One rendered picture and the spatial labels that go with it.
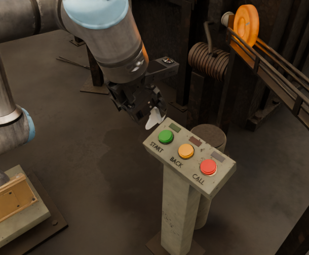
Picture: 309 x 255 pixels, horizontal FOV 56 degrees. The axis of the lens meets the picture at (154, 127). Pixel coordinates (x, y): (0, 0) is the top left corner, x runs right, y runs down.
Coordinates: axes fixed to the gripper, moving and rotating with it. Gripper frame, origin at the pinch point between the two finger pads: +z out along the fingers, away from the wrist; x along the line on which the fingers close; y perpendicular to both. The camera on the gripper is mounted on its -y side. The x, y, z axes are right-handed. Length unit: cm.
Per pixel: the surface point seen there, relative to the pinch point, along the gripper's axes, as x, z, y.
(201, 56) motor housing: -31, 37, -49
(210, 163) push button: 14.6, 9.2, -0.3
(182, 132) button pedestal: 2.3, 10.2, -3.6
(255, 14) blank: -8, 12, -55
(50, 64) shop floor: -157, 77, -16
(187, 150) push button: 7.5, 9.2, 0.3
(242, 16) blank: -14, 15, -56
